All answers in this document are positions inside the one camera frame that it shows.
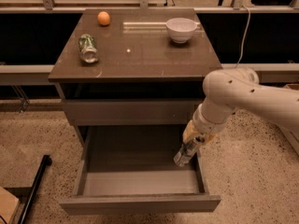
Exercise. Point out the black pole on floor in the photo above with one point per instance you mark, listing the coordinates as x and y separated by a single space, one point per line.
45 162

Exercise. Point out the grey drawer cabinet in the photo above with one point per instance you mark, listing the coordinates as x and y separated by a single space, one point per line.
137 60

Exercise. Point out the white bowl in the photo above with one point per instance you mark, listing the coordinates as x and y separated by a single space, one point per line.
181 30

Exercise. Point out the cardboard box corner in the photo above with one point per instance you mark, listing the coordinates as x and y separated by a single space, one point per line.
8 206

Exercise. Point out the open grey middle drawer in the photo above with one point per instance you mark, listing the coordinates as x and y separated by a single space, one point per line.
130 169

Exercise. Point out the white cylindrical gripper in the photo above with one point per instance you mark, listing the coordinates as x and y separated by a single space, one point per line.
203 126

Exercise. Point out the closed grey top drawer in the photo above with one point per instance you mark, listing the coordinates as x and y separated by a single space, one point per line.
128 112

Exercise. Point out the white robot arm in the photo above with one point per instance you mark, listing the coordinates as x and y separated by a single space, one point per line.
230 89

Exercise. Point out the green soda can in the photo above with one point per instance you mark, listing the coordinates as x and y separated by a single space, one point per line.
87 49

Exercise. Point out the silver blue redbull can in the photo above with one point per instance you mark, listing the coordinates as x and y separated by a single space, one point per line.
186 152

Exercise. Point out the orange fruit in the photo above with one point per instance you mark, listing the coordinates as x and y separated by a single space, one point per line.
103 18

